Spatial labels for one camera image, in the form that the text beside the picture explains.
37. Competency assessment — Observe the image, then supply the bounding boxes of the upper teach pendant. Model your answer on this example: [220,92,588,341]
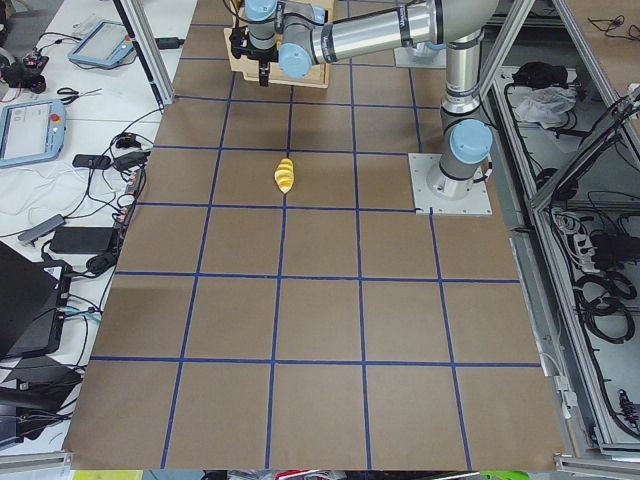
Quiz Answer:
[67,20,134,70]

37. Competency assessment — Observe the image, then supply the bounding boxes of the silver robot arm over table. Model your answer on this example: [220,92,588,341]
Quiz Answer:
[224,0,498,200]

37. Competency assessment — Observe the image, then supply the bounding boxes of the black gripper over table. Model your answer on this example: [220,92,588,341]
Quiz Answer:
[230,27,277,87]

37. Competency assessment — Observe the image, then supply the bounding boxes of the black laptop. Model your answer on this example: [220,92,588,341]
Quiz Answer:
[1,244,70,360]

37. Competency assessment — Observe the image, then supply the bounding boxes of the lower teach pendant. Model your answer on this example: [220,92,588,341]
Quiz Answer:
[1,99,66,168]

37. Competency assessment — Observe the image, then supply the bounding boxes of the white crumpled cloth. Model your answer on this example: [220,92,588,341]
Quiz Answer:
[514,86,578,129]

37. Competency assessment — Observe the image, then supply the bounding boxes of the black power strip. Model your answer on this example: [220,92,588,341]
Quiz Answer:
[112,167,146,238]

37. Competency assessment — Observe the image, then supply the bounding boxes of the aluminium frame rack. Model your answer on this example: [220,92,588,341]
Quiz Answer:
[483,1,639,470]

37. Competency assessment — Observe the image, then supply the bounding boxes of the black power adapter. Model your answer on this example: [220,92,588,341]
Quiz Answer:
[50,227,114,254]

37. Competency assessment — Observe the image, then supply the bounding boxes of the teach pendant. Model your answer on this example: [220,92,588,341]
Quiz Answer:
[67,20,134,70]
[1,99,66,168]

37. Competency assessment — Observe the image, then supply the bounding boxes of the toy bread roll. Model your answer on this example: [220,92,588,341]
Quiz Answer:
[274,158,295,195]

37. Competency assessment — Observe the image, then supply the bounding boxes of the robot base plate near cabinet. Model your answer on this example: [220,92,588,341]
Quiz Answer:
[394,42,446,70]

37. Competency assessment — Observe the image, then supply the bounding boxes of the robot base plate near bread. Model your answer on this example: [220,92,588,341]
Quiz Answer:
[408,153,493,217]

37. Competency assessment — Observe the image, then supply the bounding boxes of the black scissors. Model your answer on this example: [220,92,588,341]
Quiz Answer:
[56,87,102,105]

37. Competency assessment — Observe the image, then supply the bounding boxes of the wooden drawer cabinet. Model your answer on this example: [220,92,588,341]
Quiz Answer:
[223,1,335,88]

